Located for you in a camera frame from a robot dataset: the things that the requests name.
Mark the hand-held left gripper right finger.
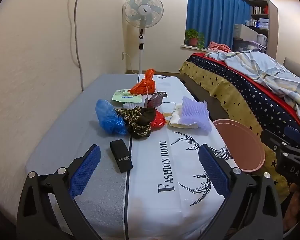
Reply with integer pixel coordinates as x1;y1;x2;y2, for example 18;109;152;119
198;144;284;240

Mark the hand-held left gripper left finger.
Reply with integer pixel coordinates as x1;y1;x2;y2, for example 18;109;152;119
16;144;102;240

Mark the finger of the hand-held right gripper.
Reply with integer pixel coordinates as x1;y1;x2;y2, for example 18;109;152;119
260;129;290;153
284;125;300;144

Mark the pink plastic basin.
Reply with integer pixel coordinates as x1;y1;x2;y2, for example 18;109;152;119
212;118;266;173

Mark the black rectangular pouch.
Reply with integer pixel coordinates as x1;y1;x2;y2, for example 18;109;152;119
110;139;134;173

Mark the blue plastic shoe cover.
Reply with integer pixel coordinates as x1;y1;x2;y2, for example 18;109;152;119
95;99;128;135

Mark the purple foam net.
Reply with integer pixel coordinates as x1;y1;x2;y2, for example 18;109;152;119
180;96;213;133

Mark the beige paper packet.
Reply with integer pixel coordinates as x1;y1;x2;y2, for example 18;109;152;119
168;103;199;130

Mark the dark floral cloth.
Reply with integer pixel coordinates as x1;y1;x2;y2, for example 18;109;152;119
115;106;157;139

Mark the red snack packet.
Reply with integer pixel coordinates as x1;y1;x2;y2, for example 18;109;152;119
150;110;166;128

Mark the black pink carton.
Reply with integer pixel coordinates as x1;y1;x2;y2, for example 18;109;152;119
143;92;167;109

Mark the person's right hand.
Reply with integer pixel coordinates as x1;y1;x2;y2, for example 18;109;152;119
282;183;300;233

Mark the bed with star blanket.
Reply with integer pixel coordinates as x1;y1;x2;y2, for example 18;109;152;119
178;52;300;203

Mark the grey white printed tablecloth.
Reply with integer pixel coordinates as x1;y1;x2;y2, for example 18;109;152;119
25;74;243;240

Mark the striped light blue quilt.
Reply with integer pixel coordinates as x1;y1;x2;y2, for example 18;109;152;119
207;51;300;131

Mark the white bubble wrap sheet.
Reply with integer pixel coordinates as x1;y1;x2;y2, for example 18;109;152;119
122;101;141;109

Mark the green paper packet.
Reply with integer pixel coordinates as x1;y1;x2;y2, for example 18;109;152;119
112;89;143;103

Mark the clear plastic storage box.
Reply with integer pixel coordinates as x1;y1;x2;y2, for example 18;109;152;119
232;34;268;53

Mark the orange plastic bag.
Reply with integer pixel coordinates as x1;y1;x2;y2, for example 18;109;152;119
129;68;157;97

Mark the pink cloth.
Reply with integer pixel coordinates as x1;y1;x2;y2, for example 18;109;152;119
208;41;232;53

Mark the beige box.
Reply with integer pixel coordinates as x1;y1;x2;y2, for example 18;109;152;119
233;24;258;40

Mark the wooden bookshelf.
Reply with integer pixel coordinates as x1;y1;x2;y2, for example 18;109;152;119
250;0;269;53

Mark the potted green plant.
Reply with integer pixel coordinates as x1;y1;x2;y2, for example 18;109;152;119
185;29;206;50

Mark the blue curtain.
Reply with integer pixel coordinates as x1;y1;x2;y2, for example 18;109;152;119
186;0;252;48

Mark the white standing fan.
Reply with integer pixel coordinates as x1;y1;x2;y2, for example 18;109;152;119
122;0;164;75

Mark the dark bed frame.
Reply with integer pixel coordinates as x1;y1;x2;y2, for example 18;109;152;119
182;74;231;121

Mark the grey wall cable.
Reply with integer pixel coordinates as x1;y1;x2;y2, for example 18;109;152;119
70;0;85;92

